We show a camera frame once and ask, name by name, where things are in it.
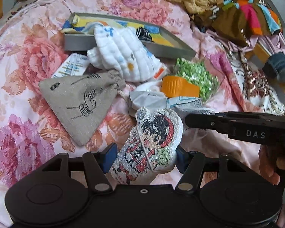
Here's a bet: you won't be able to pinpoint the grey linen drawstring pouch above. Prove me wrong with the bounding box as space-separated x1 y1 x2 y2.
38 70 126 146

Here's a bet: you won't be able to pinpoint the white quilted baby cloth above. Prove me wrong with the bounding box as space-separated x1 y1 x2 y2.
87 27 162 82

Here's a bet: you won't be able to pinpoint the blue white tissue packet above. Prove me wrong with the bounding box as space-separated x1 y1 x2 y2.
166 96 203 108

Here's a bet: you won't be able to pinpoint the person's right hand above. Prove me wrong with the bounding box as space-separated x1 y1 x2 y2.
258 145 285 185

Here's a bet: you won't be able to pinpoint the brown damask patterned cloth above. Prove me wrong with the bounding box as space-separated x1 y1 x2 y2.
226 51 285 115

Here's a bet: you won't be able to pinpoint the blue denim jeans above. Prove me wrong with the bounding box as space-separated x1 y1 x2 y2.
263 52 285 84

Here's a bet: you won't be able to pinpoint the orange plastic cap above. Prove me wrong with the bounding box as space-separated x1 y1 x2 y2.
161 76 200 98

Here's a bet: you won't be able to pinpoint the green bead bag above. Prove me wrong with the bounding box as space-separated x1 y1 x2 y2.
174 58 220 103

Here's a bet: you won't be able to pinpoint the mauve satin cloth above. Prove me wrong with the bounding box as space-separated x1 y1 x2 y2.
205 30 285 63

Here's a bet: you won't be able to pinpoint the orange white small box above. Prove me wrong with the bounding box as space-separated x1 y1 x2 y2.
153 65 167 81

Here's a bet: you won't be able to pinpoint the grey shallow cardboard box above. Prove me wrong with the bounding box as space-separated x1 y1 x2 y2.
61 12 196 60

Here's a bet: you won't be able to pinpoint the brown multicolour striped garment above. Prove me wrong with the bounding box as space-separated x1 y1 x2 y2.
193 0 283 47

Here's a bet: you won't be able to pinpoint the black white striped sock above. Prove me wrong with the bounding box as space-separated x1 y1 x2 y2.
136 27 152 42

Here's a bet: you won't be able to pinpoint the colourful cloth inside box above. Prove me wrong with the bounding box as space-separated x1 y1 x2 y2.
61 13 177 47

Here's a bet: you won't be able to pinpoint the pink floral bedspread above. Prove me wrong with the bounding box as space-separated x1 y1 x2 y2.
0 0 264 228

